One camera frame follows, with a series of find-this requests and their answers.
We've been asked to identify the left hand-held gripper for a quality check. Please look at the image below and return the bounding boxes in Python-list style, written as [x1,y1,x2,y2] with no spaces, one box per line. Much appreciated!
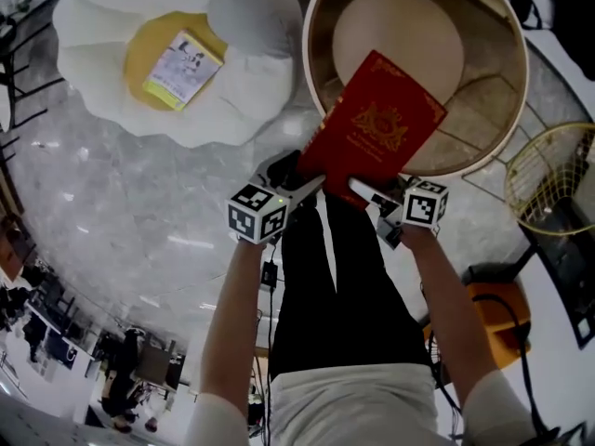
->
[226,149,327,246]

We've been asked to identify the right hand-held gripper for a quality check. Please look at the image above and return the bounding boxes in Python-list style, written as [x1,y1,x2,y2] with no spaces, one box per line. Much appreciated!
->
[347,177,452,251]

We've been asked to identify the red book with gold emblem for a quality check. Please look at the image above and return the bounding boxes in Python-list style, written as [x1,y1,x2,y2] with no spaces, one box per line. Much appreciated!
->
[294,49,449,214]

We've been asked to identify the white flower-shaped chair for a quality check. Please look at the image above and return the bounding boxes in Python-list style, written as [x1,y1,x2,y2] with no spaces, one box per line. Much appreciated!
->
[50,0,304,149]

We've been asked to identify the person's right forearm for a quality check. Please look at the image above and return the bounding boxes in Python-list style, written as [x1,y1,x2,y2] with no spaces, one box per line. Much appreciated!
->
[402,224,502,412]

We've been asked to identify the person's left forearm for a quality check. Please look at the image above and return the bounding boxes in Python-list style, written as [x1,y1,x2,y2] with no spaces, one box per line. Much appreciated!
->
[198,237,276,401]

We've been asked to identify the small yellow white booklet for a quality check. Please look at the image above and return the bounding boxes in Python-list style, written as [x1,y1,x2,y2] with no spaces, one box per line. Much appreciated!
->
[140,29,226,112]

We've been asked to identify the person's black trousers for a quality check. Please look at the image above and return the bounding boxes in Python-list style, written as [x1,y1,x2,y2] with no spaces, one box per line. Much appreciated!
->
[268,190,432,381]

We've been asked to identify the round beige bin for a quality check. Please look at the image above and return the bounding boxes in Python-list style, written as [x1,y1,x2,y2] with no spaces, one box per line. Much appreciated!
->
[301,0,532,178]

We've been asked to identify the orange box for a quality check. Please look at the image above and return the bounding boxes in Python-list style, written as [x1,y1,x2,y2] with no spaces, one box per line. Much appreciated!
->
[463,280,533,372]

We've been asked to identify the person's white shirt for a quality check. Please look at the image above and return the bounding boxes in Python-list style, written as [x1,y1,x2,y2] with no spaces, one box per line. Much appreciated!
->
[184,362,562,446]

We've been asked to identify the black backpack with white patch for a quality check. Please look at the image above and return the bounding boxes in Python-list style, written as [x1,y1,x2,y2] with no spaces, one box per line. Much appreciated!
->
[509,0,595,83]

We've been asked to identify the small black cable box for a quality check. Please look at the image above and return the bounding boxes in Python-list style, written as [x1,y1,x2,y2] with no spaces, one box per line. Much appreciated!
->
[260,261,280,292]

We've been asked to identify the thin black cable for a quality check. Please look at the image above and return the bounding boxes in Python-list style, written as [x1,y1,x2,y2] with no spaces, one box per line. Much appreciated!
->
[253,243,281,441]

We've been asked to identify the gold wire basket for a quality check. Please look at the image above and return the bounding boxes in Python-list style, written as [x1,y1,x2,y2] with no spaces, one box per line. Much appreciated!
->
[503,122,595,237]

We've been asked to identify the thick black cable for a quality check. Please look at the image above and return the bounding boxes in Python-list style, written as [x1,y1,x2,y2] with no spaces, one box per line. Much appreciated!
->
[471,293,552,436]

